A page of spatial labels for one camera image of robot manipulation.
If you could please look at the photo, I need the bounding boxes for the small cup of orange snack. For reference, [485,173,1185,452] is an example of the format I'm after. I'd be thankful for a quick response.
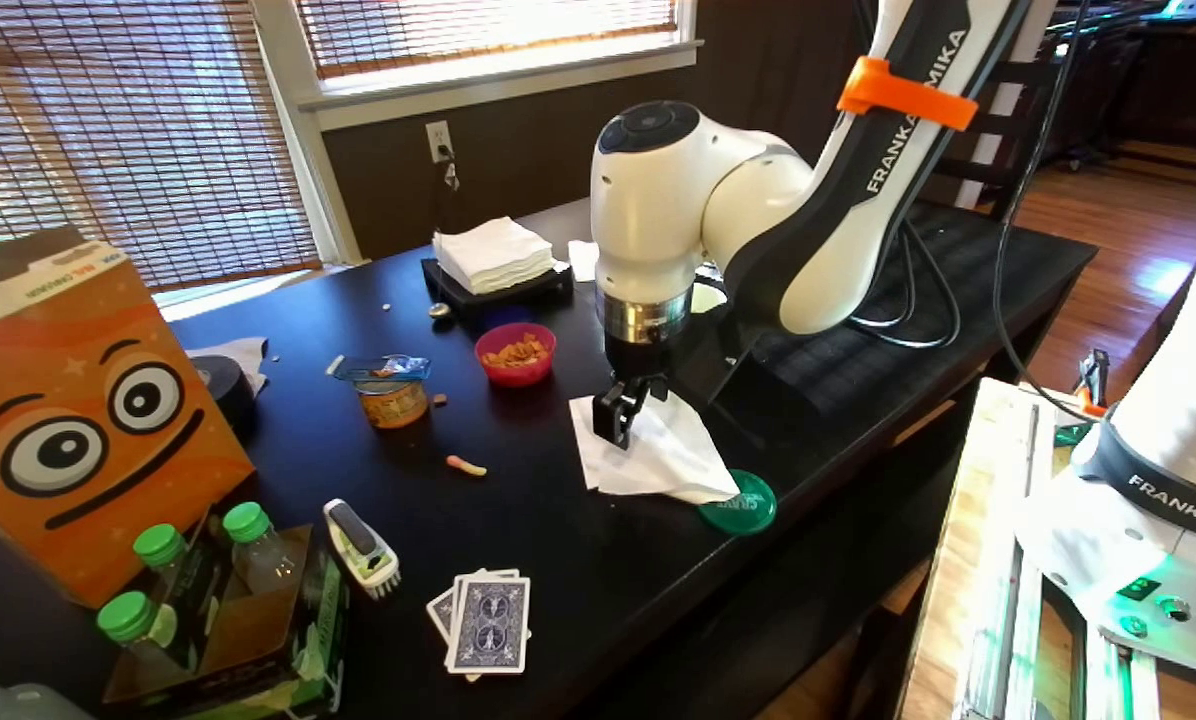
[351,357,434,435]

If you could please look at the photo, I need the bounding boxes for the small black clamp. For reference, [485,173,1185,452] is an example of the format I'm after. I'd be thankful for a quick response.
[1071,347,1115,415]

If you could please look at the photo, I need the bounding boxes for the long black cable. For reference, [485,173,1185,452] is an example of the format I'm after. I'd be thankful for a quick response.
[983,0,1107,434]

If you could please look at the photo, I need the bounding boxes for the white wall outlet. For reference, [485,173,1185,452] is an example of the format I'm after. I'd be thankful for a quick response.
[418,118,462,194]

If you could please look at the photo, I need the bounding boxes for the crumpled white paper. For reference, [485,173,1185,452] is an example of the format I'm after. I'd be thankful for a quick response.
[188,331,276,395]

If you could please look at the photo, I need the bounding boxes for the black tray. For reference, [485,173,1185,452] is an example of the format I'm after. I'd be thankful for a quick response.
[418,251,574,326]

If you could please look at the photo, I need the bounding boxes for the dark background desk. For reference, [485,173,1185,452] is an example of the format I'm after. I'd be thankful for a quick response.
[1046,0,1196,153]

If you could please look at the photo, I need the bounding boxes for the green bottle pack packaging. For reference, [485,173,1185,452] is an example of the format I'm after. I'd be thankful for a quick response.
[99,526,348,720]

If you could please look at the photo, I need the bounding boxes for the black looped cable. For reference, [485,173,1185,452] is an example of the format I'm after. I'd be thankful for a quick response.
[866,215,968,357]

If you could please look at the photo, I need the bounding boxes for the black round tape roll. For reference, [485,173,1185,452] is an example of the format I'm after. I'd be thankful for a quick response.
[193,351,265,435]

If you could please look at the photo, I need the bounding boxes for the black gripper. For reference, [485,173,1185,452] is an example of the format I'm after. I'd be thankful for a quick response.
[592,340,687,452]

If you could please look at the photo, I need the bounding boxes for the orange strap on arm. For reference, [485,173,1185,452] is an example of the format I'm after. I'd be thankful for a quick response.
[832,51,983,138]

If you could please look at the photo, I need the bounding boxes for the red bowl of chips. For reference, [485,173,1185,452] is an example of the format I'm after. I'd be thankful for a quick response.
[473,322,564,393]

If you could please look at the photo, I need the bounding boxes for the large brown window blinds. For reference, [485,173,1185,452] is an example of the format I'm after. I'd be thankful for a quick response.
[0,0,324,291]

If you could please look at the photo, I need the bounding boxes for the light wood robot stand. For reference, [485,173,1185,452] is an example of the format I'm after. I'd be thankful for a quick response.
[892,375,1166,720]

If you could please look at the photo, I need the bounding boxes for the deck of blue playing cards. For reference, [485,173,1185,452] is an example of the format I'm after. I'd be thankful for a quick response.
[422,570,537,683]

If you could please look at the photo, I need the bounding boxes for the black ladder shelf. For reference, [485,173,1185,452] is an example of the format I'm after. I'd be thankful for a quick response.
[914,0,1068,215]

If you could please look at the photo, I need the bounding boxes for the brown window blinds above outlet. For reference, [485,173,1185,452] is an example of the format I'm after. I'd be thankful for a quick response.
[293,0,687,81]

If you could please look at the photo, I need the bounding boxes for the green plastic lid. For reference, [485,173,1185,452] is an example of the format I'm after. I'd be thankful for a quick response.
[695,468,784,541]

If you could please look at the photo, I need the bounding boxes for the orange cereal box with face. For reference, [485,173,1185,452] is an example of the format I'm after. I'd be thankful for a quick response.
[0,225,260,612]

